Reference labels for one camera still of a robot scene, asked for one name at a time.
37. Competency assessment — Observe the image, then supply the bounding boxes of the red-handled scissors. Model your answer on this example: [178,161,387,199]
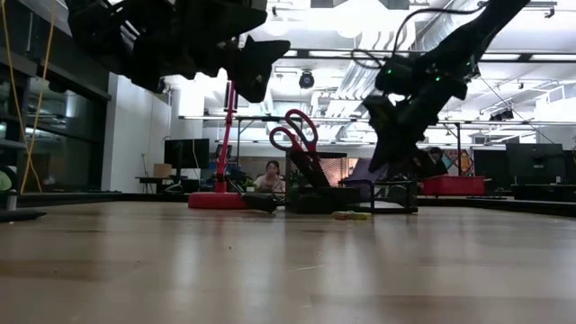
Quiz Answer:
[268,108,332,188]

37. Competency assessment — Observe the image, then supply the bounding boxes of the red storage bin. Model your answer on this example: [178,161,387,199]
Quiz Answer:
[421,175,487,197]

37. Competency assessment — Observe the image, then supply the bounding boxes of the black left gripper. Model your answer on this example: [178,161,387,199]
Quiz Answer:
[130,0,292,104]

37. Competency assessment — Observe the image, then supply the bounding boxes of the small yellow-green flat item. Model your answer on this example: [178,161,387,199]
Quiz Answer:
[331,210,374,221]

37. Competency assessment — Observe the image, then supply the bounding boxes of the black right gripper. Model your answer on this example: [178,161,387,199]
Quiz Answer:
[362,53,470,175]

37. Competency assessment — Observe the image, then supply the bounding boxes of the dark background desk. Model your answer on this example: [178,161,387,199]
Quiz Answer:
[136,175,203,194]

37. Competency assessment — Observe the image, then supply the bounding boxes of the black monitor on stand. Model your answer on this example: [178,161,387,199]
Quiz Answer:
[163,138,212,181]

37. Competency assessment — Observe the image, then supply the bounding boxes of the purple sticky note pad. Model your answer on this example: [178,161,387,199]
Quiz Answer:
[345,157,390,184]

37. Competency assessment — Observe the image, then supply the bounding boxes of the green and white object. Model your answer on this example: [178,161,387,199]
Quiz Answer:
[0,166,20,212]

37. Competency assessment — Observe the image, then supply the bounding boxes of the black ceiling track light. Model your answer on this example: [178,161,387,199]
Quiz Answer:
[488,107,517,122]

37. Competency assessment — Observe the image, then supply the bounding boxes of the black ceiling spotlight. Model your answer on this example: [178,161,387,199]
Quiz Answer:
[298,69,316,90]

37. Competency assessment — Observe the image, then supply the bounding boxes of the colourful patterned wall hanging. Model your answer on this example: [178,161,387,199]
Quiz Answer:
[443,148,474,176]

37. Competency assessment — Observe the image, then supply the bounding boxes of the black mesh desk organizer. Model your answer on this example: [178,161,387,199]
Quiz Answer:
[283,150,419,215]

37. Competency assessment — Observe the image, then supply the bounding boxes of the person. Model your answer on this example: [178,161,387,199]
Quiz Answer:
[422,146,450,177]
[253,159,286,194]

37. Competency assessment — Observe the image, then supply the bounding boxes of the wide black monitor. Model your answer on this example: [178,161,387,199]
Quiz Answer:
[505,142,564,185]

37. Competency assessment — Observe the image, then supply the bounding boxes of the yellow cable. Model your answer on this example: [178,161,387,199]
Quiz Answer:
[0,0,58,195]

